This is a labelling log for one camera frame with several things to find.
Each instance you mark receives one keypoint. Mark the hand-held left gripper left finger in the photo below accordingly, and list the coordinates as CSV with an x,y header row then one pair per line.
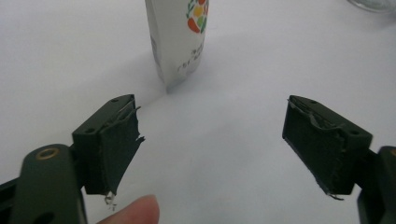
x,y
106,146

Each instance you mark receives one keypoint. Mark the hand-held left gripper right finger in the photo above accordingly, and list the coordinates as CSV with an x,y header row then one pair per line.
x,y
323,149

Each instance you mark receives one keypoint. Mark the white printed stand-up pouch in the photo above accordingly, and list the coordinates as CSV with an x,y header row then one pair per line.
x,y
177,46

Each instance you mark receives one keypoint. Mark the clear plastic cup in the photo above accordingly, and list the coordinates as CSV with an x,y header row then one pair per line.
x,y
373,4

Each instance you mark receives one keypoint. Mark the white table mat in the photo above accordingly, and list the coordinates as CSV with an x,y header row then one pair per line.
x,y
218,140

